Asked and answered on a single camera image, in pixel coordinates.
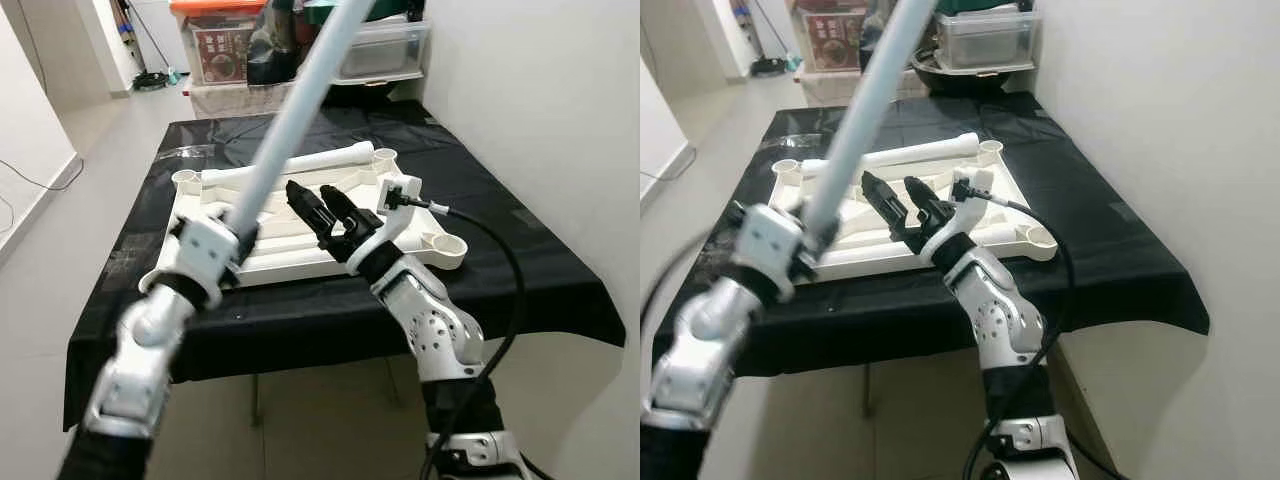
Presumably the black wok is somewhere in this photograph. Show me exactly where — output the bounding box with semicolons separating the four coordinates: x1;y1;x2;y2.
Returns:
910;50;1041;98
315;78;406;106

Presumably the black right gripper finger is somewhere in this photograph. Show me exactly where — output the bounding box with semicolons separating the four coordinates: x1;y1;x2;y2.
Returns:
905;176;953;223
287;180;339;241
862;170;913;233
320;185;369;229

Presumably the black floor mop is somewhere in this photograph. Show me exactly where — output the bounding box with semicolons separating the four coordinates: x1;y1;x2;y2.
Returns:
735;0;801;79
115;0;186;93

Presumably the white plastic children table top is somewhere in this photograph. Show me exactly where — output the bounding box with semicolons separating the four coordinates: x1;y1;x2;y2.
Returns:
138;143;469;293
770;135;1059;283

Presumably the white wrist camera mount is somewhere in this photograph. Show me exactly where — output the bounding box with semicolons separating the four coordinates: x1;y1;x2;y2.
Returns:
345;175;426;264
920;168;996;263
740;203;816;301
138;212;263;309

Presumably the green pot lid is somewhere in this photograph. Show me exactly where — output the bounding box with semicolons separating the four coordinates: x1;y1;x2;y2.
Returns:
935;0;1041;16
303;0;429;27

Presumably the black bag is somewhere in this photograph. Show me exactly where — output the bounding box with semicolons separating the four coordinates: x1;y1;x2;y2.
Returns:
245;0;331;86
858;0;901;71

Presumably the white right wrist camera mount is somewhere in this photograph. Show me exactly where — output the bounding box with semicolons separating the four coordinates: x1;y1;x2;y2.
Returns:
345;175;426;264
920;168;996;263

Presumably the clear plastic storage box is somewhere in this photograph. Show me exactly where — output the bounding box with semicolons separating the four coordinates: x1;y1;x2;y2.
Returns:
335;20;433;83
935;10;1041;76

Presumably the beige patterned cloth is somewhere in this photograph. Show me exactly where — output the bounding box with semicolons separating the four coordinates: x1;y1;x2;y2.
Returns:
185;83;331;119
795;70;926;106

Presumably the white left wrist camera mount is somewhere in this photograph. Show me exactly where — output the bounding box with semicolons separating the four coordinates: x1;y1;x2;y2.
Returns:
740;203;816;301
138;212;263;309

